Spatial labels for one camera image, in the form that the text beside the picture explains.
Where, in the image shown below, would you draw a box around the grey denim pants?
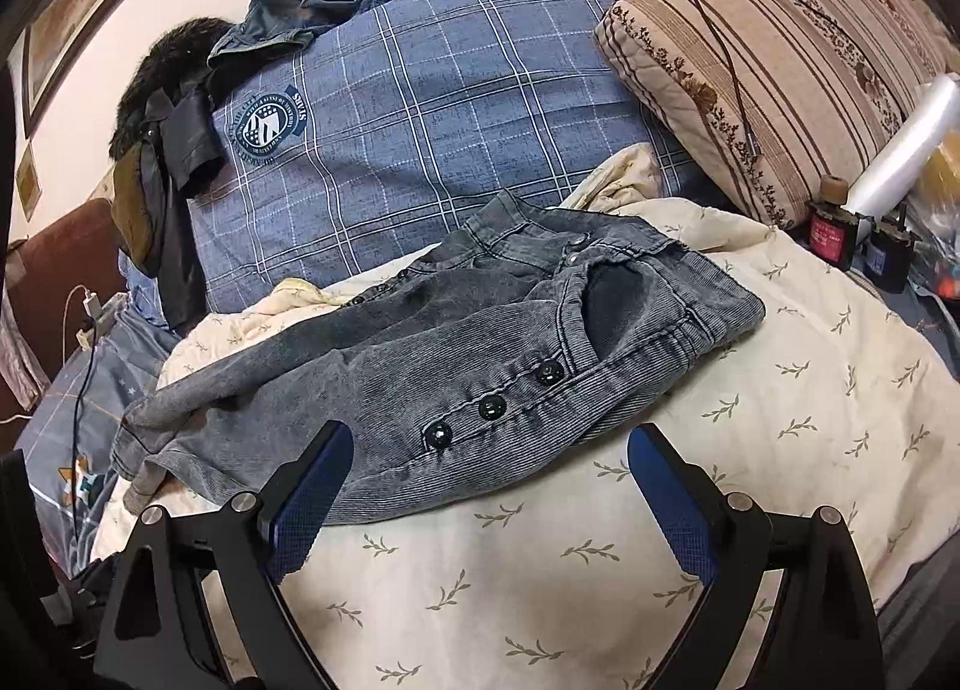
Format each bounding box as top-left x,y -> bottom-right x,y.
112,194 -> 765,526

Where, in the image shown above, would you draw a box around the white power strip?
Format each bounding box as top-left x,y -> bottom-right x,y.
76,292 -> 127,350

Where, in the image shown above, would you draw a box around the white phone charger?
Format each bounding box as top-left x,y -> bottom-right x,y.
83,290 -> 103,321

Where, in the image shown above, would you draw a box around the dark bottle blue label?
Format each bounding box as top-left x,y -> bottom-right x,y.
862,202 -> 916,293

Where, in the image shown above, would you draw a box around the dark bottle red label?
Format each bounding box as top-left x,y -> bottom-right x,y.
807,175 -> 859,271

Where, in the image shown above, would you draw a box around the black leather fur-lined jacket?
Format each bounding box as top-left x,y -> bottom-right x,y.
109,17 -> 233,336

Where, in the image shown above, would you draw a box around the clear plastic wrap roll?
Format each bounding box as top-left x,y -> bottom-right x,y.
846,73 -> 958,243

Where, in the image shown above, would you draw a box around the blue plaid folded quilt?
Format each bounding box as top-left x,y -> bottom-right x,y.
189,0 -> 722,316

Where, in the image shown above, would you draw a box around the beige striped floral pillow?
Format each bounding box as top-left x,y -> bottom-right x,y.
596,0 -> 958,230

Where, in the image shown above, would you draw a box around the black cable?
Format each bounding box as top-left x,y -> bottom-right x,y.
68,328 -> 103,549

